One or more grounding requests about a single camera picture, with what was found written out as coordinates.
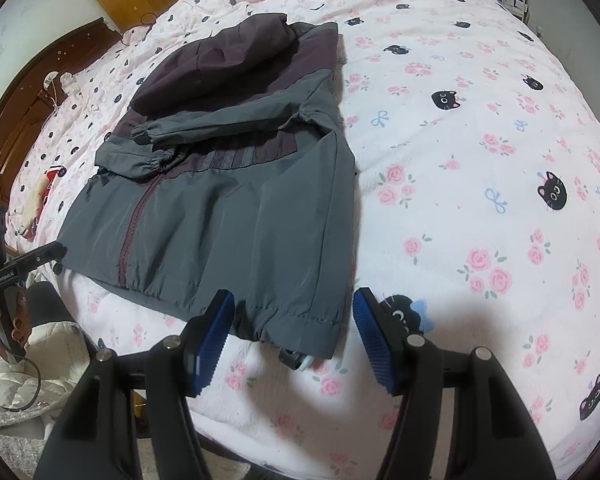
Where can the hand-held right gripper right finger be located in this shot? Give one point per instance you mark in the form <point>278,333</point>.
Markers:
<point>375,340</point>

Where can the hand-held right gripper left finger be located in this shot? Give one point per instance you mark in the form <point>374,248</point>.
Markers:
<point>212,340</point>

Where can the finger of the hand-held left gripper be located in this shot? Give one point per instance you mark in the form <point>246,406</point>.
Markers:
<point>40,255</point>

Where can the grey and maroon hooded jacket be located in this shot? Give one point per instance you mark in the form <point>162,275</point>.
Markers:
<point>220,210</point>

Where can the person's left forearm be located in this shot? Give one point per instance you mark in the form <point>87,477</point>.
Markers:
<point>55,355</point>

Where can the person's left hand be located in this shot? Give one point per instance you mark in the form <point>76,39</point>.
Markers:
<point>20,320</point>

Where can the red and beige toy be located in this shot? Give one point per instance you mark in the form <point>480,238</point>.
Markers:
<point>42,187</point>

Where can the dark wooden headboard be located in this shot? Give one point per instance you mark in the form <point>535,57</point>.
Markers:
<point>25,105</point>

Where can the grey knit cloth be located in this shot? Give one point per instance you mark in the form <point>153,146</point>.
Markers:
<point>10,440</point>

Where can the floral cat print duvet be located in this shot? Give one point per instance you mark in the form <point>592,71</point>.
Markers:
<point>455,125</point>

